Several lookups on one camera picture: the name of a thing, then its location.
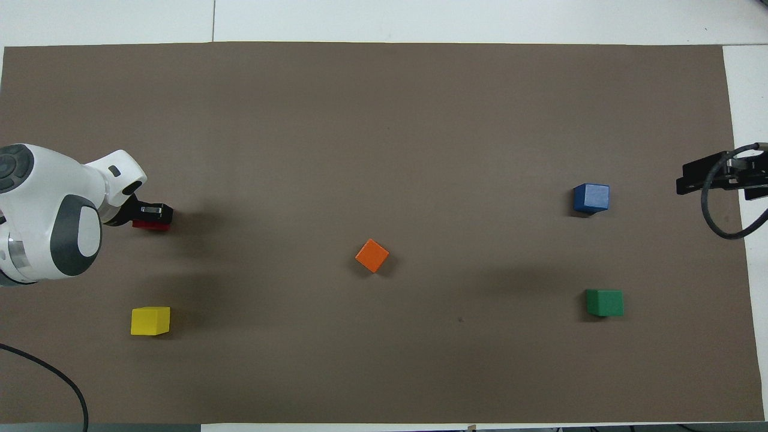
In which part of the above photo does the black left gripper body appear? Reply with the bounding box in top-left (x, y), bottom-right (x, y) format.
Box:
top-left (103, 193), bottom-right (145, 227)

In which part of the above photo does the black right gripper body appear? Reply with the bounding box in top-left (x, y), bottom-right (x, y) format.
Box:
top-left (726, 144), bottom-right (768, 188)

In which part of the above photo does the yellow wooden block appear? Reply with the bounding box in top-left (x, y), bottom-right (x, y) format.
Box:
top-left (131, 307), bottom-right (171, 336)

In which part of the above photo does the blue wooden block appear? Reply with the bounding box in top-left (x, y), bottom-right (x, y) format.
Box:
top-left (573, 183), bottom-right (610, 215)

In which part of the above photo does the green wooden block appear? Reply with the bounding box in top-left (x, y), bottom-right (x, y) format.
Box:
top-left (586, 289), bottom-right (625, 317)

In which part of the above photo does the orange wooden block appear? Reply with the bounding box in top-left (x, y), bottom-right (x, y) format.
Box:
top-left (355, 239), bottom-right (390, 274)

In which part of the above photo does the brown paper table mat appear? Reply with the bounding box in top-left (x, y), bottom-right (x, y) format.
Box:
top-left (0, 41), bottom-right (766, 425)

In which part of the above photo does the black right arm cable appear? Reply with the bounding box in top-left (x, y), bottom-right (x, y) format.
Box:
top-left (700, 143), bottom-right (768, 240)

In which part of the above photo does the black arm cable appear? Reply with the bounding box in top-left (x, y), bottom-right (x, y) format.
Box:
top-left (700, 143), bottom-right (768, 240)
top-left (0, 343), bottom-right (90, 432)

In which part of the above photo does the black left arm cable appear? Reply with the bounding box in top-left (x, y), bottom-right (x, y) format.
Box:
top-left (0, 343), bottom-right (90, 432)

